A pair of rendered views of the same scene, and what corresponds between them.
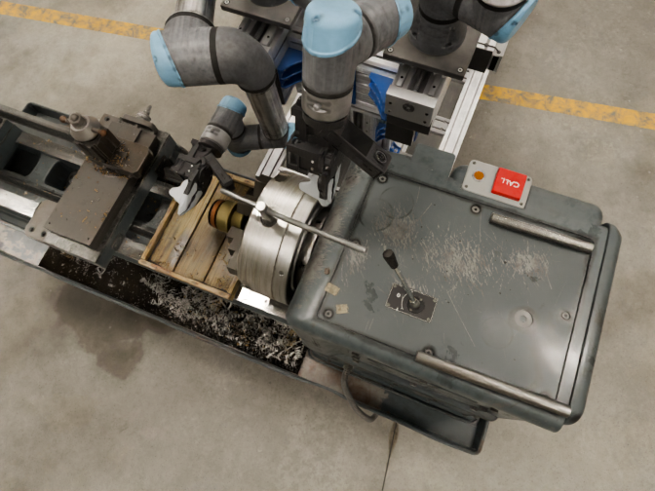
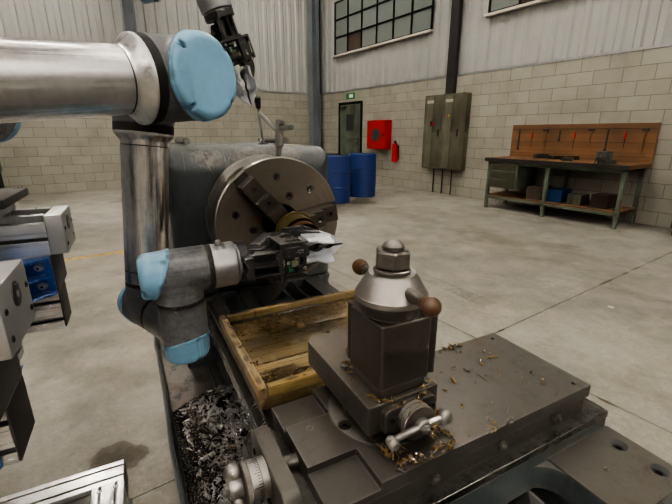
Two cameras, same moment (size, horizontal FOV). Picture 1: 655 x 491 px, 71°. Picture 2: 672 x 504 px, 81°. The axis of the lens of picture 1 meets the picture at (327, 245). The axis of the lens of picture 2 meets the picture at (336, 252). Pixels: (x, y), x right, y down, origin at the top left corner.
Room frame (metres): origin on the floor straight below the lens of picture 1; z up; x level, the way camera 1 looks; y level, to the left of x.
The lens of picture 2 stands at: (1.19, 0.74, 1.29)
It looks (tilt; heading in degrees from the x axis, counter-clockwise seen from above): 17 degrees down; 210
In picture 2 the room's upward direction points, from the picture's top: straight up
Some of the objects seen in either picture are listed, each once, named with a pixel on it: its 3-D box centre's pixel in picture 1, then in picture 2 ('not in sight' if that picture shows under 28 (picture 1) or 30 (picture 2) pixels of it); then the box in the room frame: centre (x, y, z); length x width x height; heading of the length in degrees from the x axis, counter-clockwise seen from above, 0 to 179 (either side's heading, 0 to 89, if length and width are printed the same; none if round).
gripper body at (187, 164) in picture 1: (199, 164); (272, 257); (0.67, 0.30, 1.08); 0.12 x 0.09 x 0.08; 148
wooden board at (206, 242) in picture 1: (211, 228); (321, 334); (0.57, 0.33, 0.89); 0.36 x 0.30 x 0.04; 148
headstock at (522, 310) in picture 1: (441, 287); (230, 203); (0.22, -0.25, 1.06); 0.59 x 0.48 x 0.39; 58
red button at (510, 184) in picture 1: (508, 184); not in sight; (0.37, -0.40, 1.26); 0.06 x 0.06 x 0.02; 58
